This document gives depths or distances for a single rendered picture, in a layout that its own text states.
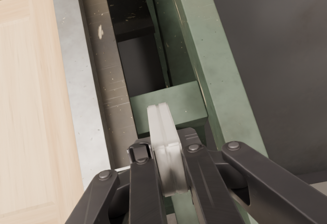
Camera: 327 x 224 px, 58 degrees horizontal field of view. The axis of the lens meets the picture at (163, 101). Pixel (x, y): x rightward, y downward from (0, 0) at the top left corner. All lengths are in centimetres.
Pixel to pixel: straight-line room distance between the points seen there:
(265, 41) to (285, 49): 18
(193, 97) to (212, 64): 10
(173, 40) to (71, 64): 40
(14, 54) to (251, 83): 183
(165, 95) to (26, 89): 27
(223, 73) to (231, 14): 136
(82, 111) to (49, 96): 8
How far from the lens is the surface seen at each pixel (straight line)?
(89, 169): 51
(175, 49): 91
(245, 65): 212
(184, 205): 58
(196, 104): 59
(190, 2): 58
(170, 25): 86
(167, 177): 16
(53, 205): 55
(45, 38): 64
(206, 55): 53
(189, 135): 17
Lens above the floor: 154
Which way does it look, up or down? 47 degrees down
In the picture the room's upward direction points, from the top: 165 degrees clockwise
